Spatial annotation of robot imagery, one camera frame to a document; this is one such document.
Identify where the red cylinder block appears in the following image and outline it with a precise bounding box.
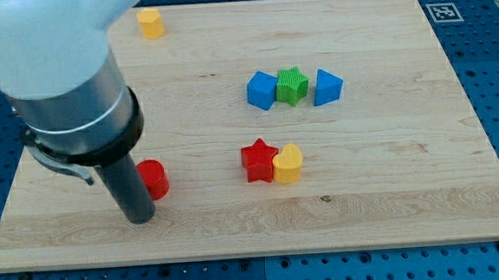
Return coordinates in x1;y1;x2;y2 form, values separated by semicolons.
136;159;170;200

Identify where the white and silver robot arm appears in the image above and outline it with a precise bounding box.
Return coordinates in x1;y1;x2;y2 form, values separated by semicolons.
0;0;143;185

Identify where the red star block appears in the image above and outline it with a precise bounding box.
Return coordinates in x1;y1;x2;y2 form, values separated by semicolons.
241;138;279;183

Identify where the light wooden board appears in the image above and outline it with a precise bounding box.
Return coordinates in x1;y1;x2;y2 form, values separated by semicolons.
0;0;499;273

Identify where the yellow heart block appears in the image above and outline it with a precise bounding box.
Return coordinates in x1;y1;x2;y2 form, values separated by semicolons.
272;143;303;184

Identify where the blue cube block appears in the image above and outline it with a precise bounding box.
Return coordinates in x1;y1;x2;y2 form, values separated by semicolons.
246;72;278;110

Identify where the green star block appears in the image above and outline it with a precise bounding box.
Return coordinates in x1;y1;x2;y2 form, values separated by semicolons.
275;67;309;106

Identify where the blue triangle block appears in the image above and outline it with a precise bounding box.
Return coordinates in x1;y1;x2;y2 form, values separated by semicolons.
313;68;343;107

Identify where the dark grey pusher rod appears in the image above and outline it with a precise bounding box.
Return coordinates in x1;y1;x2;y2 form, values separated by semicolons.
95;153;156;225

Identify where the yellow hexagon block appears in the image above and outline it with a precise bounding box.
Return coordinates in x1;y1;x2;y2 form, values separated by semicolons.
137;8;165;39

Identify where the white fiducial marker tag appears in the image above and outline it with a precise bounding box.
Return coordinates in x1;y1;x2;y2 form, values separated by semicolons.
426;2;463;23

